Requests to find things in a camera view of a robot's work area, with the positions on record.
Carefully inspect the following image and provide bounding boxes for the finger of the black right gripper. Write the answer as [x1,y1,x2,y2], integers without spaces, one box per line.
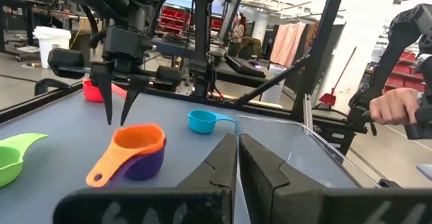
[90,60,116,126]
[120,74,150,126]

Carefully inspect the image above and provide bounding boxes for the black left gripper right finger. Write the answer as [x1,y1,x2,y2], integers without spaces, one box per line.
[238,133,432,224]

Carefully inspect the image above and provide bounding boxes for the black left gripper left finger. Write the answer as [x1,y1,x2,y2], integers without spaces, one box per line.
[53,132,238,224]

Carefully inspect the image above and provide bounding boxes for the red measuring cup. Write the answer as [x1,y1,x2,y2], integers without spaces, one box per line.
[82,78,128,103]

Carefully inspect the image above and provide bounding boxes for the clear plastic basket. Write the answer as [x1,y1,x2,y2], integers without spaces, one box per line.
[234,114,384,190]

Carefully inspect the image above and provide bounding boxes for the orange measuring cup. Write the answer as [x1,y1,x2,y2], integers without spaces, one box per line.
[85,123,166,188]

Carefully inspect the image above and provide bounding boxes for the teal measuring cup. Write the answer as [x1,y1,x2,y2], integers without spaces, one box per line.
[186,109,237,135]

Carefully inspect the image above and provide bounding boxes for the green measuring cup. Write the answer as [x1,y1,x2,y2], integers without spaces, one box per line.
[0,132,49,188]

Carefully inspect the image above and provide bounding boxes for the black table clamp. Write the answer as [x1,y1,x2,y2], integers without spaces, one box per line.
[33,78,72,97]

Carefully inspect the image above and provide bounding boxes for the red storage bins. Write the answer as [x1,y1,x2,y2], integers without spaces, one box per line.
[384,51,427,93]
[157,5,192,35]

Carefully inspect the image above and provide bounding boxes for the white bucket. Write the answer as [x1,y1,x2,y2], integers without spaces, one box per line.
[32,26,72,69]

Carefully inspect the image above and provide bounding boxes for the silver metal bar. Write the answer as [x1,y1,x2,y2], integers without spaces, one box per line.
[302,93,314,133]

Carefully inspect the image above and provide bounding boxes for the red broom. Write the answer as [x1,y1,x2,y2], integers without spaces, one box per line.
[318,46,358,107]

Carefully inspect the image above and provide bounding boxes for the person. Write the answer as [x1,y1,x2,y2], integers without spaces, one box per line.
[228,11,248,58]

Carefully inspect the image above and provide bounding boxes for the olive chair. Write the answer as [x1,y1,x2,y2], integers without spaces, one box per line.
[238,36,263,61]

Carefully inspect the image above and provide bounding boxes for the person's hand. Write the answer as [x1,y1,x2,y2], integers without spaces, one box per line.
[369,87,423,126]

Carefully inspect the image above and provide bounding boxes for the pink hanging cloth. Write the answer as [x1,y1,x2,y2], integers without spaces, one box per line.
[269,22,306,68]

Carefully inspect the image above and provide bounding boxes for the black support strut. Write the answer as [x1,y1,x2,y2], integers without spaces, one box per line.
[289,0,349,121]

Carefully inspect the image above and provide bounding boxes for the black diagonal frame strut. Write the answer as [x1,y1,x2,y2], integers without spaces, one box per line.
[232,55,312,106]

